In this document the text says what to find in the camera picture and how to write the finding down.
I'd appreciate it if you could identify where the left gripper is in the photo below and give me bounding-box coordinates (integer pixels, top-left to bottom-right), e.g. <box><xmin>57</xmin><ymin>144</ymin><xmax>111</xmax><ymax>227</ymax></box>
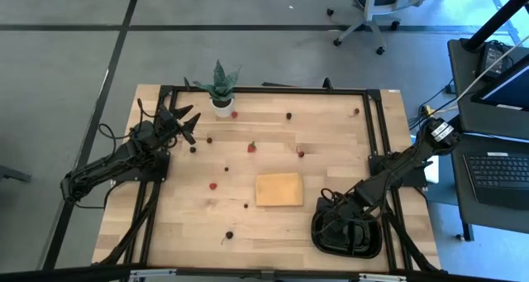
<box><xmin>155</xmin><ymin>104</ymin><xmax>201</xmax><ymax>146</ymax></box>

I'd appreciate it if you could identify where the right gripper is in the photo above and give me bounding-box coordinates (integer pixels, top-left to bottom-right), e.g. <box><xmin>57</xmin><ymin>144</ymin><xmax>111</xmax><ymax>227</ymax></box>
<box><xmin>317</xmin><ymin>189</ymin><xmax>371</xmax><ymax>229</ymax></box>

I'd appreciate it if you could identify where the snake plant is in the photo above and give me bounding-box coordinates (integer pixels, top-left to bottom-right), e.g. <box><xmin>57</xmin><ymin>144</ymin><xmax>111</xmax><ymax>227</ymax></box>
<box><xmin>192</xmin><ymin>59</ymin><xmax>242</xmax><ymax>118</ymax></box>

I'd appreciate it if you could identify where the yellow cloth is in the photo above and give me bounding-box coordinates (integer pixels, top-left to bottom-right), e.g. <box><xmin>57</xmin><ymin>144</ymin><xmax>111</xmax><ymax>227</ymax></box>
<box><xmin>255</xmin><ymin>172</ymin><xmax>305</xmax><ymax>208</ymax></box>

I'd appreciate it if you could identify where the black divided tupperware container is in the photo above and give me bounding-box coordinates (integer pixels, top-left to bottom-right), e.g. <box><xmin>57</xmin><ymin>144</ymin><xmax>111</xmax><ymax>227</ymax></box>
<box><xmin>310</xmin><ymin>197</ymin><xmax>384</xmax><ymax>259</ymax></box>

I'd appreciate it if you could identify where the white box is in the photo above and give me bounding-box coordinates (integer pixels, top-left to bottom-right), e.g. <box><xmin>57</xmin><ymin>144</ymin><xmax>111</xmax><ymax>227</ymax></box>
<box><xmin>423</xmin><ymin>155</ymin><xmax>440</xmax><ymax>184</ymax></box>

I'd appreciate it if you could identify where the dark grey side desk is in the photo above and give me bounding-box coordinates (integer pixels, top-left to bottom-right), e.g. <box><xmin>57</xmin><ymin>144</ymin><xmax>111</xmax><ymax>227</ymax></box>
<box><xmin>447</xmin><ymin>37</ymin><xmax>529</xmax><ymax>241</ymax></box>

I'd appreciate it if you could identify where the black laptop keyboard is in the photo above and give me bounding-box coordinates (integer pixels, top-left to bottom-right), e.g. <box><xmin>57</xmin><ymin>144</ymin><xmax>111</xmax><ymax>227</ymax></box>
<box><xmin>462</xmin><ymin>151</ymin><xmax>529</xmax><ymax>211</ymax></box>

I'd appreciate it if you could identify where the grey furniture leg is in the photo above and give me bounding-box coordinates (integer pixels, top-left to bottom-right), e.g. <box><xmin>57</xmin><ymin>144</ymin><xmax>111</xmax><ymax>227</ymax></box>
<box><xmin>0</xmin><ymin>165</ymin><xmax>32</xmax><ymax>183</ymax></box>

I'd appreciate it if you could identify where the black rig crossbar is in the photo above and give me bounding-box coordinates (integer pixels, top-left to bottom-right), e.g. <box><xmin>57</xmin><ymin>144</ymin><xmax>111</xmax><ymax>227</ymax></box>
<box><xmin>0</xmin><ymin>263</ymin><xmax>529</xmax><ymax>282</ymax></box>

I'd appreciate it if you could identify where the office chair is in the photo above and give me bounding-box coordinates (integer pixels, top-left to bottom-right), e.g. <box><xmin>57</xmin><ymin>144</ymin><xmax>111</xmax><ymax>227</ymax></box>
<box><xmin>326</xmin><ymin>0</ymin><xmax>427</xmax><ymax>55</ymax></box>

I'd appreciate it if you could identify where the black screen with blue glow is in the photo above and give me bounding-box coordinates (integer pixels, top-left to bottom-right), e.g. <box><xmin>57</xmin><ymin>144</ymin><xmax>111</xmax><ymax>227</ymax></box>
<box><xmin>470</xmin><ymin>52</ymin><xmax>529</xmax><ymax>112</ymax></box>

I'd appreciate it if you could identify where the black power brick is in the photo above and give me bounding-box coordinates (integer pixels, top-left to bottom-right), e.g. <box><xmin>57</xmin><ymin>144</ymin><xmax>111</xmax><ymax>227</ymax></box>
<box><xmin>474</xmin><ymin>41</ymin><xmax>513</xmax><ymax>83</ymax></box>

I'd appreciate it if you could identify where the black pole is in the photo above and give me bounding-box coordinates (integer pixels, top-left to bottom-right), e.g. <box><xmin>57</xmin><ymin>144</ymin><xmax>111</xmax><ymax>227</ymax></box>
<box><xmin>462</xmin><ymin>0</ymin><xmax>529</xmax><ymax>51</ymax></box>

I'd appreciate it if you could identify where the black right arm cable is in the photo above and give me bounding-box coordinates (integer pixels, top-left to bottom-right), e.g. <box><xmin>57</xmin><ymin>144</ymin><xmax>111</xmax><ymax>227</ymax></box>
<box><xmin>317</xmin><ymin>185</ymin><xmax>348</xmax><ymax>204</ymax></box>

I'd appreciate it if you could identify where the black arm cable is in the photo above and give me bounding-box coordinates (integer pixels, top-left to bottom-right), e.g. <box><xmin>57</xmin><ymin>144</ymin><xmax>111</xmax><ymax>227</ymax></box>
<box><xmin>98</xmin><ymin>98</ymin><xmax>145</xmax><ymax>211</ymax></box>
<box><xmin>317</xmin><ymin>185</ymin><xmax>348</xmax><ymax>204</ymax></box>

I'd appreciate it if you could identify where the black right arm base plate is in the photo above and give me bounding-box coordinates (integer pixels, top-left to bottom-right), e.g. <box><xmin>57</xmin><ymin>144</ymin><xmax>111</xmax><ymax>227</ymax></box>
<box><xmin>369</xmin><ymin>153</ymin><xmax>429</xmax><ymax>189</ymax></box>

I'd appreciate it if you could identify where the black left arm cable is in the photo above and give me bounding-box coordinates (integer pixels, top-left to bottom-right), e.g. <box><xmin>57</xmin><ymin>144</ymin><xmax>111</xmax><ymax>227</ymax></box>
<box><xmin>98</xmin><ymin>98</ymin><xmax>145</xmax><ymax>211</ymax></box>

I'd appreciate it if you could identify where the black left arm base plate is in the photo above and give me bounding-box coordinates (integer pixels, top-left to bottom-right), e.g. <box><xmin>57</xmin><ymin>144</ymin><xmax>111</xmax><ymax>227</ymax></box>
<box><xmin>110</xmin><ymin>149</ymin><xmax>171</xmax><ymax>183</ymax></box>

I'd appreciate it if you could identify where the silver bracket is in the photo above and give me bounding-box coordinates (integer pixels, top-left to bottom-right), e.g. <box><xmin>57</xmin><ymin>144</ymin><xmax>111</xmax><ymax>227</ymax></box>
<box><xmin>358</xmin><ymin>272</ymin><xmax>408</xmax><ymax>282</ymax></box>
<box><xmin>128</xmin><ymin>268</ymin><xmax>177</xmax><ymax>282</ymax></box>

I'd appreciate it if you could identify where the black aluminium table frame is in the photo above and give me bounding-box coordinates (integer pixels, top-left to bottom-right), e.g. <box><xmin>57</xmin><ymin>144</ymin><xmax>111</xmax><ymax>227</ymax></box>
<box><xmin>97</xmin><ymin>77</ymin><xmax>441</xmax><ymax>275</ymax></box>

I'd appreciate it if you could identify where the black floor cable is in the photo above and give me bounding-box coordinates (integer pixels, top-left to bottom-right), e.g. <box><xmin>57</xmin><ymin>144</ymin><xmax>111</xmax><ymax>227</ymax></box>
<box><xmin>407</xmin><ymin>79</ymin><xmax>455</xmax><ymax>130</ymax></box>

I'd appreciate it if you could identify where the white cable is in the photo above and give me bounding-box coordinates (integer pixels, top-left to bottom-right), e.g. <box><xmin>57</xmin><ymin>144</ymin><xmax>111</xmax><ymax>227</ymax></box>
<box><xmin>452</xmin><ymin>33</ymin><xmax>529</xmax><ymax>108</ymax></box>

